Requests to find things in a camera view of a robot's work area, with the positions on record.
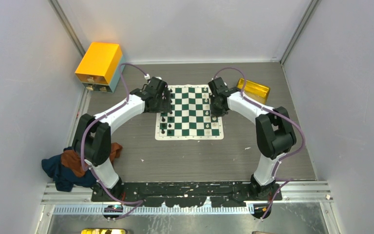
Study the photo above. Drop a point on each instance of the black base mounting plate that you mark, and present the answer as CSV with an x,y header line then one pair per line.
x,y
192,194

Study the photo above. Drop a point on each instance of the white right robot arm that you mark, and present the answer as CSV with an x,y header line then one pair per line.
x,y
275,135

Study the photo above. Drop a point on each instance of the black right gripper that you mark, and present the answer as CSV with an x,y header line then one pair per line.
x,y
215,112

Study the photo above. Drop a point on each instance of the dark blue cloth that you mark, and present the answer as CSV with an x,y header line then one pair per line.
x,y
63,177

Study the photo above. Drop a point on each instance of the yellow teal drawer box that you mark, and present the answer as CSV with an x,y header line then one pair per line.
x,y
98,70

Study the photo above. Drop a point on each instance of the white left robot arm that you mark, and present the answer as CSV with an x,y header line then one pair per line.
x,y
92,140

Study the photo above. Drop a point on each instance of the orange cloth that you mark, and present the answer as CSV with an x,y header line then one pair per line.
x,y
71,160

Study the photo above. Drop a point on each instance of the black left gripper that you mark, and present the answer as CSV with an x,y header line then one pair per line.
x,y
164,107

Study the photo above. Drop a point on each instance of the yellow transparent tray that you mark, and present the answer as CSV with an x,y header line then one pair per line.
x,y
256,91

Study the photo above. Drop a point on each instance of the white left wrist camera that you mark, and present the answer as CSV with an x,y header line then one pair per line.
x,y
148,77

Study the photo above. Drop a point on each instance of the aluminium frame rail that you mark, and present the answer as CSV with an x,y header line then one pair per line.
x,y
78,202

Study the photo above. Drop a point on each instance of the green white chess board mat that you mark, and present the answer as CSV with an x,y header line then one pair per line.
x,y
188,115

